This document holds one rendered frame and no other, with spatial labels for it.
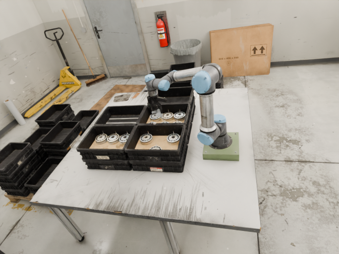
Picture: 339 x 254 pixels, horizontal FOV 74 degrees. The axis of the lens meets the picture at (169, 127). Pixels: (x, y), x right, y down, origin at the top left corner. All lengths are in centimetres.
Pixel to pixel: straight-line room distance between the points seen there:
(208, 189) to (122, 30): 392
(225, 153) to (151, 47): 351
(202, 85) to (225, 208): 74
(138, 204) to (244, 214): 66
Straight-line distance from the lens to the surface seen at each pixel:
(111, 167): 182
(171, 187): 159
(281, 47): 468
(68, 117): 334
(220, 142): 171
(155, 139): 178
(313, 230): 232
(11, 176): 281
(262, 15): 447
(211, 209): 147
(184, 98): 224
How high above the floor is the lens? 194
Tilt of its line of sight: 36 degrees down
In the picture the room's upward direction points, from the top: 12 degrees counter-clockwise
